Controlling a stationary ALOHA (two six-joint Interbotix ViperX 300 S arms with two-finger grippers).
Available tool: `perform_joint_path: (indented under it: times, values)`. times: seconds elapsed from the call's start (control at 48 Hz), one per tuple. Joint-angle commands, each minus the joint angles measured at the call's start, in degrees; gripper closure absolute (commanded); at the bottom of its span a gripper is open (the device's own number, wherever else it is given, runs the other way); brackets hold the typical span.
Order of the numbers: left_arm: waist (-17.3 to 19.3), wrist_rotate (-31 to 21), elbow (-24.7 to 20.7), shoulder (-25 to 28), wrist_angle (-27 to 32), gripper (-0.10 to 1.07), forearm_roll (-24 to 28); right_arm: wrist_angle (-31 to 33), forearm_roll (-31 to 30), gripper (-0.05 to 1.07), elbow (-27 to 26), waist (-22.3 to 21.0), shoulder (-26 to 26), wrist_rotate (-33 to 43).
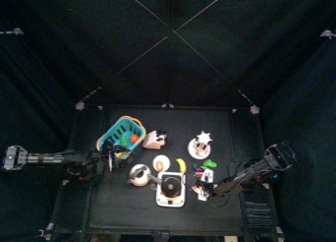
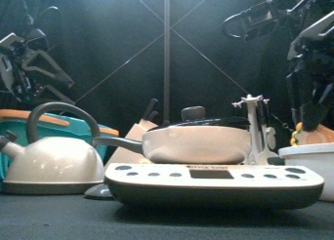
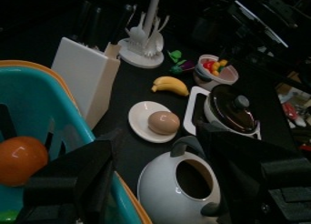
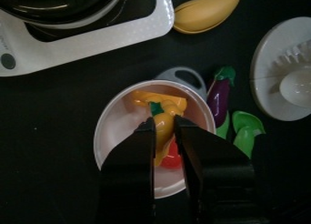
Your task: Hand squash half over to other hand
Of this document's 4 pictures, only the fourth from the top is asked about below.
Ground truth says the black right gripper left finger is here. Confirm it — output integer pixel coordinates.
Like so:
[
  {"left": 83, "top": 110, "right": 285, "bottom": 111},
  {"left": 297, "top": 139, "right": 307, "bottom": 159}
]
[{"left": 95, "top": 117, "right": 157, "bottom": 224}]

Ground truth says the purple toy eggplant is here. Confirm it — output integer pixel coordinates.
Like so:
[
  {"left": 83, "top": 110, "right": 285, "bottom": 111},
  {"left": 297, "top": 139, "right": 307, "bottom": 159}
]
[{"left": 205, "top": 66, "right": 236, "bottom": 129}]

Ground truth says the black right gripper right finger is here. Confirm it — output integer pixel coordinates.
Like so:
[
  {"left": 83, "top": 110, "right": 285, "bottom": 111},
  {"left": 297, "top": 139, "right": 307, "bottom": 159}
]
[{"left": 172, "top": 114, "right": 257, "bottom": 224}]

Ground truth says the grey plastic handle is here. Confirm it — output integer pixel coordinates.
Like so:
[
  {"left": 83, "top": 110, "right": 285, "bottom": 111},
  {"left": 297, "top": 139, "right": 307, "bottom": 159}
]
[{"left": 153, "top": 66, "right": 209, "bottom": 102}]

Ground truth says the white plastic bowl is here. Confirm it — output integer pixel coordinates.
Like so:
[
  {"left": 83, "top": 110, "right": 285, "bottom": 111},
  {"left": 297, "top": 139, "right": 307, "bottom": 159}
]
[{"left": 92, "top": 79, "right": 217, "bottom": 200}]

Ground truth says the grey white toy juicer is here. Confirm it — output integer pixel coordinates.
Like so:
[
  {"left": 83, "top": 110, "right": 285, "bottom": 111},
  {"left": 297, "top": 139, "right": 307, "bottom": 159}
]
[{"left": 249, "top": 16, "right": 311, "bottom": 122}]

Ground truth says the white toy stove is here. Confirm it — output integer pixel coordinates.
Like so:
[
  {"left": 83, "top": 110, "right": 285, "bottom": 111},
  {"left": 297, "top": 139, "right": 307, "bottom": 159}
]
[{"left": 0, "top": 0, "right": 176, "bottom": 77}]

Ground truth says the red toy food piece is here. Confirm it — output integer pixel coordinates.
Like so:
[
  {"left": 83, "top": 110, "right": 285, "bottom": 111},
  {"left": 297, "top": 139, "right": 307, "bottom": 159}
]
[{"left": 159, "top": 136, "right": 183, "bottom": 169}]

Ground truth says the black toy pot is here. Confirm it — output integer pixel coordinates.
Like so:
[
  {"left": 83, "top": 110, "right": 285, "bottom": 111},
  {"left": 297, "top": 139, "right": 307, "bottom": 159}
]
[{"left": 0, "top": 0, "right": 127, "bottom": 25}]

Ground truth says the green toy spoon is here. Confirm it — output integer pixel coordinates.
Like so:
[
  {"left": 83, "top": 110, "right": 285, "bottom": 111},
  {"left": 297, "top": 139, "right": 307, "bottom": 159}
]
[{"left": 215, "top": 110, "right": 267, "bottom": 159}]

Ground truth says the yellow toy banana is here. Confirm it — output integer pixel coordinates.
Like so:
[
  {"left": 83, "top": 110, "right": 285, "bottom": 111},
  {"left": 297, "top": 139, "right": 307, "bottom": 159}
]
[{"left": 172, "top": 0, "right": 243, "bottom": 35}]

